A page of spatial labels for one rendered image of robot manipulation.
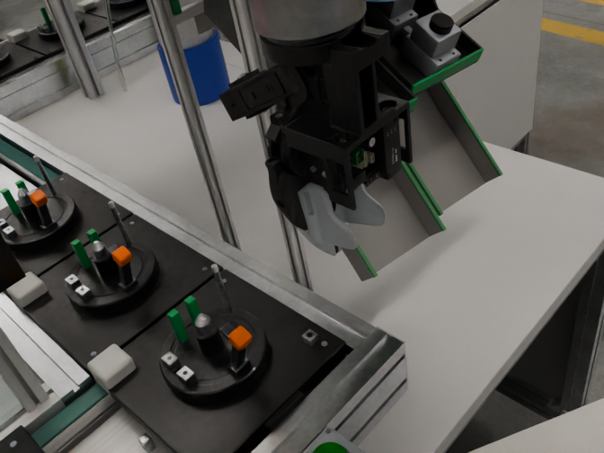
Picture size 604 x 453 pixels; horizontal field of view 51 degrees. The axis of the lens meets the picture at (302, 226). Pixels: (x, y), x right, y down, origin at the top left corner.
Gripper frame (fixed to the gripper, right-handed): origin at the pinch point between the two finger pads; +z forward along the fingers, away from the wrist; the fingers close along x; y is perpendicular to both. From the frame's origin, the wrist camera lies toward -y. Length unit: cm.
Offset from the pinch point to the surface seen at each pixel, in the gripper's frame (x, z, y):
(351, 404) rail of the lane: 1.1, 28.4, -2.0
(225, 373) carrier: -6.7, 24.3, -15.0
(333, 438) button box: -4.0, 27.3, -0.3
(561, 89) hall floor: 242, 123, -84
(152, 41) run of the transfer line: 66, 35, -138
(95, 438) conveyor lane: -21.4, 31.7, -26.9
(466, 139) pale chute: 43.2, 18.0, -12.9
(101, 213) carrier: 3, 26, -61
